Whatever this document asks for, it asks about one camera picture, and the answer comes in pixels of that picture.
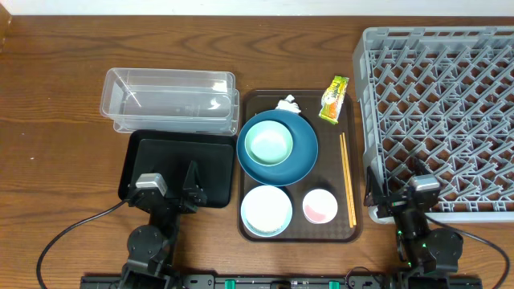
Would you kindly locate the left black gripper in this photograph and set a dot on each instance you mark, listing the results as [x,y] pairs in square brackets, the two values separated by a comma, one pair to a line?
[198,197]

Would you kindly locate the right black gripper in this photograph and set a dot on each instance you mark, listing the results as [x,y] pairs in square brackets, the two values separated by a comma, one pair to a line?
[376,196]

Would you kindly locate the pink and white cup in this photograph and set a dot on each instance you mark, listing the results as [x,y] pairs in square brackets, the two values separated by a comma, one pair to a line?
[319,206]

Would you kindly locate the mint green bowl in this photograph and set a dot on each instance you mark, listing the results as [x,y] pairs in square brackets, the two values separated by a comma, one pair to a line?
[268,143]

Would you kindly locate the dark blue plate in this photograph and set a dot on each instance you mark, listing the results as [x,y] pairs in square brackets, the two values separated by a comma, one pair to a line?
[300,162]

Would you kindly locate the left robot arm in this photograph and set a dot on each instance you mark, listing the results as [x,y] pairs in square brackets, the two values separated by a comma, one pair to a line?
[151,246]

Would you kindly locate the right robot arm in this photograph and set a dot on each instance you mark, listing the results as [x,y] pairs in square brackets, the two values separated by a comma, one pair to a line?
[431,254]

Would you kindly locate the grey dishwasher rack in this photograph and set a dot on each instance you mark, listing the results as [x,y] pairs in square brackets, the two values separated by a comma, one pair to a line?
[441,96]

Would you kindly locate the black rectangular tray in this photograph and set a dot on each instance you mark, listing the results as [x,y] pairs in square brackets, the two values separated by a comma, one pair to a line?
[171,153]

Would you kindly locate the left wooden chopstick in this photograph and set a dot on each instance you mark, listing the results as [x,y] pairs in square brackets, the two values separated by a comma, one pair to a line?
[347,194]

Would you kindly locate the wooden chopstick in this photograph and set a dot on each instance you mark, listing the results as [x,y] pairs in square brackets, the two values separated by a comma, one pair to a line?
[350,182]
[347,194]

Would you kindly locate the right wooden chopstick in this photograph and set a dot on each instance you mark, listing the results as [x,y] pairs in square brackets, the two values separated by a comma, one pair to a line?
[350,182]

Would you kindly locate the white bowl light blue rim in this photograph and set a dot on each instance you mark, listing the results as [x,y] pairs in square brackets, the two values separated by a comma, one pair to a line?
[266,211]

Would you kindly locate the clear plastic bin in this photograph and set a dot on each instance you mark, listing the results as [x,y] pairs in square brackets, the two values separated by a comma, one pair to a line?
[171,100]

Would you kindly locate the green orange snack wrapper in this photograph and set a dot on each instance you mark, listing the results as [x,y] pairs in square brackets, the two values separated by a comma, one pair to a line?
[333,98]

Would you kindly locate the brown serving tray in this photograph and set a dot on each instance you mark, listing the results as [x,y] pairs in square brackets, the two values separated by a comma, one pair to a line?
[326,174]

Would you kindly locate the crumpled white tissue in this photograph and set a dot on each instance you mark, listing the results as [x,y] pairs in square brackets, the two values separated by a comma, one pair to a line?
[288,104]

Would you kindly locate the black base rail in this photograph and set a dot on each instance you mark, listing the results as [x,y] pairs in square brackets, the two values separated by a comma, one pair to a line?
[236,282]

